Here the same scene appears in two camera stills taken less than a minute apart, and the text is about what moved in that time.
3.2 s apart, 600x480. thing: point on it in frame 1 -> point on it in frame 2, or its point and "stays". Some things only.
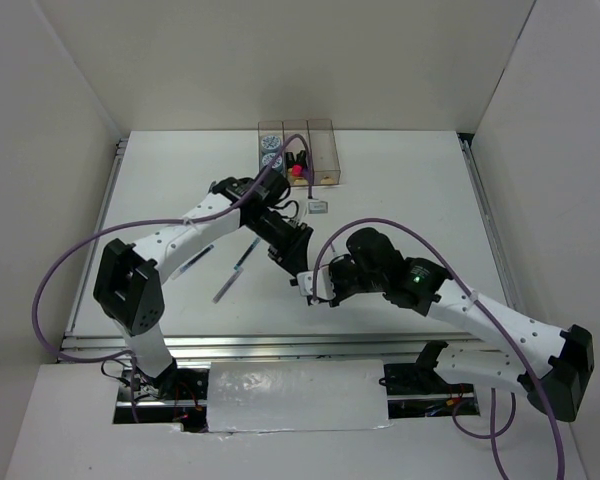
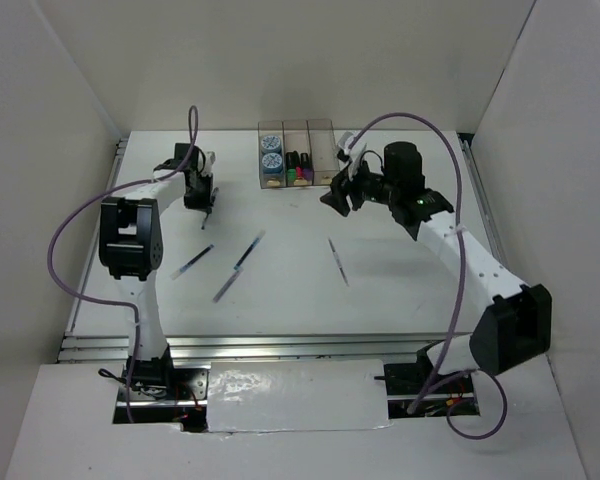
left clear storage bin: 270,140 stays
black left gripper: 291,252 -> 205,202
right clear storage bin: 326,164 stays
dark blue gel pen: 256,242 stays
